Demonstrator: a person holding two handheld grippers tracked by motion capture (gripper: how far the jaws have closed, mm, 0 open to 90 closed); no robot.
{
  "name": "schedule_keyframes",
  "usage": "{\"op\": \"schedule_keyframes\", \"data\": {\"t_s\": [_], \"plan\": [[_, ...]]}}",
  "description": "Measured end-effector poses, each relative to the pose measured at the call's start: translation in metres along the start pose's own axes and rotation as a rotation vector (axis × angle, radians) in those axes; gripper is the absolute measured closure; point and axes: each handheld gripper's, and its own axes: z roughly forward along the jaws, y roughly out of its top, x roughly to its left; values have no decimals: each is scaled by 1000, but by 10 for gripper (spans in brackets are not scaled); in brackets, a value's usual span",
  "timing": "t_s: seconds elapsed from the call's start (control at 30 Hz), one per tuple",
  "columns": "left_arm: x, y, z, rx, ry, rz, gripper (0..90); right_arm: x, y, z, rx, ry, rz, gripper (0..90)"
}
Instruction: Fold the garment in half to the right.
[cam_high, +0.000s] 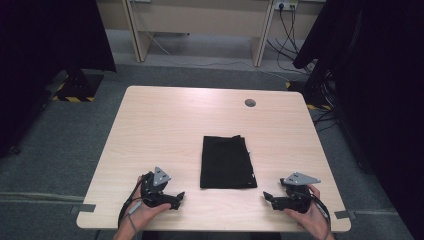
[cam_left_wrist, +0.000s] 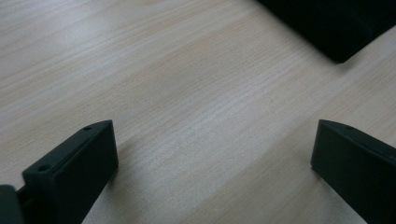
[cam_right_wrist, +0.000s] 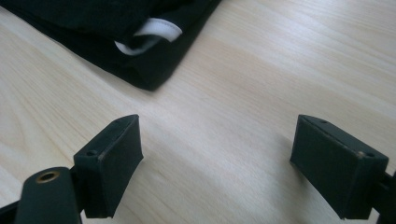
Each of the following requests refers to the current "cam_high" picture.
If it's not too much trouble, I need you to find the grey floor cable cover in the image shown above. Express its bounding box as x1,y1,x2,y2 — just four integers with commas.
0,191,86,203

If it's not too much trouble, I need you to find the black tank top white trim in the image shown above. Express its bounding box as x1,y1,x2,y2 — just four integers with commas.
199,134,258,190

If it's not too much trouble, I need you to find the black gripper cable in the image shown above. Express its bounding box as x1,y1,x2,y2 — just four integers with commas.
117,175,148,232
299,191,333,236

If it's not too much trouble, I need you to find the white wall power outlet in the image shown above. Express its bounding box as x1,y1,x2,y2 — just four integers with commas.
273,0,299,11

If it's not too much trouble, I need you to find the beige wooden desk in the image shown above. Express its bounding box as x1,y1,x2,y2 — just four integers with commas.
121,0,276,68

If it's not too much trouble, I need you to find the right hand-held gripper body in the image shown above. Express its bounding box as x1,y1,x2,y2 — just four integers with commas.
279,171,322,215

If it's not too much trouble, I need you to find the person's right hand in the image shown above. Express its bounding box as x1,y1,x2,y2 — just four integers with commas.
283,184,335,240

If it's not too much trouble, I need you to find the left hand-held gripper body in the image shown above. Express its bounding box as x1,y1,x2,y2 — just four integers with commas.
139,165,175,210

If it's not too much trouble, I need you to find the bundle of black floor cables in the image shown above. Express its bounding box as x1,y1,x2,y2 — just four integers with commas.
266,4,318,75

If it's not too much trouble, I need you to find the person's left hand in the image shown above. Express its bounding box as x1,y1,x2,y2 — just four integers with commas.
119,175,172,234

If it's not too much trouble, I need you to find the black curtain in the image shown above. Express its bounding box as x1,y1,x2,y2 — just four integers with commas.
293,0,424,240
0,0,118,158

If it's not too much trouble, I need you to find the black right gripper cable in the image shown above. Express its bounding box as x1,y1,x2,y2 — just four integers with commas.
299,191,333,236

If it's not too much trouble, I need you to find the black stand base hazard tape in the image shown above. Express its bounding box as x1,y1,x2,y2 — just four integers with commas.
51,68,105,104
285,79,334,112

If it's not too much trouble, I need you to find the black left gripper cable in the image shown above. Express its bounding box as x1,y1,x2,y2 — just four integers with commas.
117,175,148,232

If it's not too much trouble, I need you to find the white floor cable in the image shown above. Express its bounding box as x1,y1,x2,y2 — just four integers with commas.
146,31,291,83

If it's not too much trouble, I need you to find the grey floor tape piece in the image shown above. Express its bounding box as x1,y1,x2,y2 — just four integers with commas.
69,203,97,215
334,209,357,220

